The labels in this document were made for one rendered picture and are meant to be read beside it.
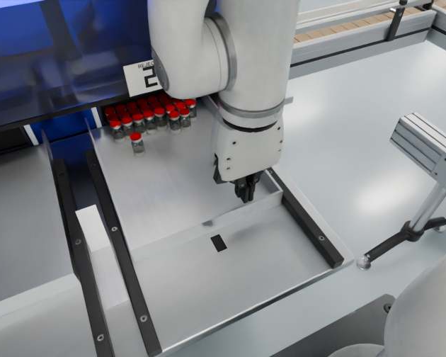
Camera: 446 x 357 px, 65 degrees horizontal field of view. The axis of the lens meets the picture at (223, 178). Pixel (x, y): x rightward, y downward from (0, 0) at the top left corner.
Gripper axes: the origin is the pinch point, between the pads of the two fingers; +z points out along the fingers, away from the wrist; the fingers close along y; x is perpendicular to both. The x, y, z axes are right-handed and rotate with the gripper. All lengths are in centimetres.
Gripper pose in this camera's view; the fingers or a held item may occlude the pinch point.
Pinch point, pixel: (244, 188)
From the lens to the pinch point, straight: 57.6
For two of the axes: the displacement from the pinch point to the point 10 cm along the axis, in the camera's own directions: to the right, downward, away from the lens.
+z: 0.0, 6.7, 7.4
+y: -9.0, 3.2, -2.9
